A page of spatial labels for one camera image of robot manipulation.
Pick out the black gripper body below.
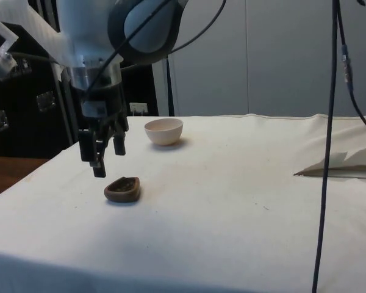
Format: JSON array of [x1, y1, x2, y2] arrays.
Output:
[[73, 81, 127, 123]]

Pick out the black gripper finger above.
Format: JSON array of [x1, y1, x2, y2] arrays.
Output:
[[78, 119, 111, 179], [110, 115, 130, 156]]

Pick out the coffee beans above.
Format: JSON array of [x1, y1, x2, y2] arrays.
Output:
[[111, 179, 137, 191]]

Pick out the white bowl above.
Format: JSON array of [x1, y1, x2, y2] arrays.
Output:
[[144, 118, 184, 146]]

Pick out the black cabinet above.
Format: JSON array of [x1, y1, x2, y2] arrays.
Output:
[[0, 11, 159, 159]]

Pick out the pale locker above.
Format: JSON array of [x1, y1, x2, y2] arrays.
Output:
[[249, 0, 366, 118], [154, 0, 251, 118]]

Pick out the black cable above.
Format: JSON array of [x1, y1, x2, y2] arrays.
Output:
[[84, 0, 228, 94], [334, 0, 366, 139], [311, 0, 339, 293]]

